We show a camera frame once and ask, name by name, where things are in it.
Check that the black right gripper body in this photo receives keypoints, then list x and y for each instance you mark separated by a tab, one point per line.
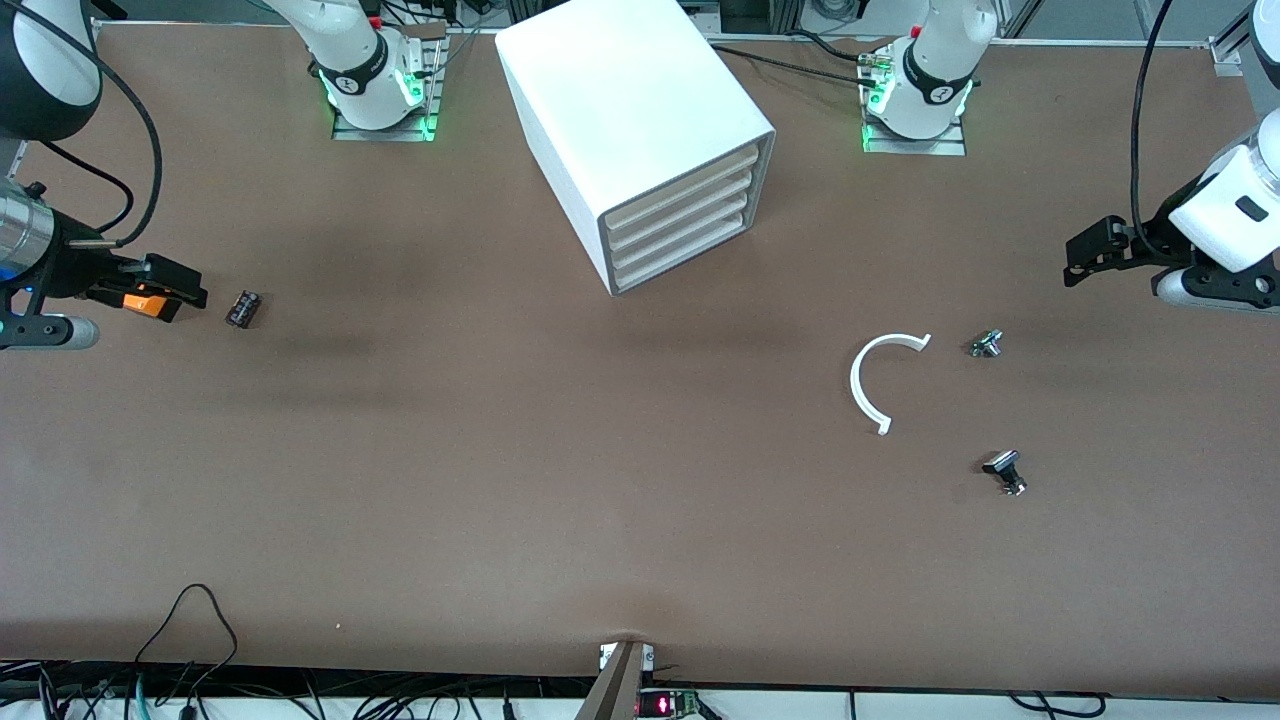
72	268

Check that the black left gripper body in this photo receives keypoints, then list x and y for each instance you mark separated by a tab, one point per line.
1152	244

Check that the orange box with black base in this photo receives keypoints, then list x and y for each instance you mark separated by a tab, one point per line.
148	303

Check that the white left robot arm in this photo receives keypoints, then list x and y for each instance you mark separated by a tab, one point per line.
935	90

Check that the small green silver button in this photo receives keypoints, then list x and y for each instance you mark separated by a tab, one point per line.
986	343

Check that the small black push button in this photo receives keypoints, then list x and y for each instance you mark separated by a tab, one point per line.
1003	468

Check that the small black terminal block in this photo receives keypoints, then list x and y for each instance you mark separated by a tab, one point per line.
243	309

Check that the circuit board with red light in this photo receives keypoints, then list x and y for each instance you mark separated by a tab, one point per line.
665	705

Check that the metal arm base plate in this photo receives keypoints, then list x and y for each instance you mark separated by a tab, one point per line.
385	134
915	147

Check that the grey metal bracket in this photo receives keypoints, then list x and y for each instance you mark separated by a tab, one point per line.
615	690

